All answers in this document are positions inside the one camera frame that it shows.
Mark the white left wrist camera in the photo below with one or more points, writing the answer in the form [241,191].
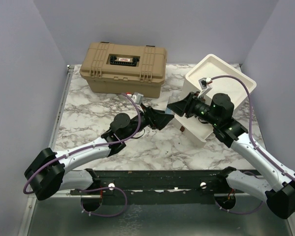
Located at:
[136,97]

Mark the black front mounting rail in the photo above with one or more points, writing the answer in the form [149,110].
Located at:
[114,188]

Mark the white bottom pull-out drawer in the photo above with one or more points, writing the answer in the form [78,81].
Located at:
[193,130]

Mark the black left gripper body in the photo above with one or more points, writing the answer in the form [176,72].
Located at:
[145,119]

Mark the aluminium table edge rail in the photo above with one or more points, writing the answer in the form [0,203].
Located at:
[59,113]

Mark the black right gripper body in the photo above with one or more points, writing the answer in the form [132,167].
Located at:
[196,106]

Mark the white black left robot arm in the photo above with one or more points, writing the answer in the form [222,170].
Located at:
[50,171]

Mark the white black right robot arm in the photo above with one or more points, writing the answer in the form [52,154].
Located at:
[277,189]

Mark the tan plastic tool case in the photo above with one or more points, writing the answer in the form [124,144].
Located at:
[146,78]

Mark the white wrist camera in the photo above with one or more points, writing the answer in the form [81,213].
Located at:
[136,97]
[205,86]

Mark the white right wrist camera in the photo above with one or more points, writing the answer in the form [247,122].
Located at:
[205,86]

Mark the black case carry handle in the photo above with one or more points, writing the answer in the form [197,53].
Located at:
[132,62]

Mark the white drawer organizer box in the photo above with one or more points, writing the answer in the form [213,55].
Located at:
[212,66]

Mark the clear blue small container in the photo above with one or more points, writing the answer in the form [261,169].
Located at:
[170,112]

